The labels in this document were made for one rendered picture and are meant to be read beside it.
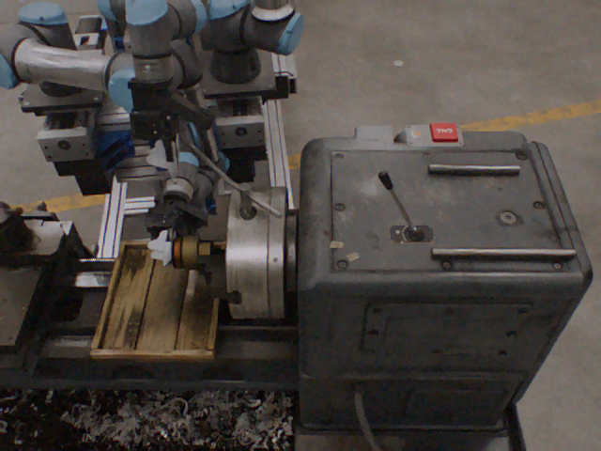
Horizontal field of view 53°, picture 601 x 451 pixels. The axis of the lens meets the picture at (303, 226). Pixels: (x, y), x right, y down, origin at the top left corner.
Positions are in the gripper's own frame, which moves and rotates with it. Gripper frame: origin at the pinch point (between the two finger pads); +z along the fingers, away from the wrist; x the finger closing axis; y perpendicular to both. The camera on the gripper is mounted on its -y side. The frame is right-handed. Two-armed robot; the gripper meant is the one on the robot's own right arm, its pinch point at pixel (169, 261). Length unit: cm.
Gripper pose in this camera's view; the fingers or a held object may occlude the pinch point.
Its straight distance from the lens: 145.5
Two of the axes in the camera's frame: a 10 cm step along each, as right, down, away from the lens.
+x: -0.2, -6.6, -7.5
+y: -10.0, -0.2, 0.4
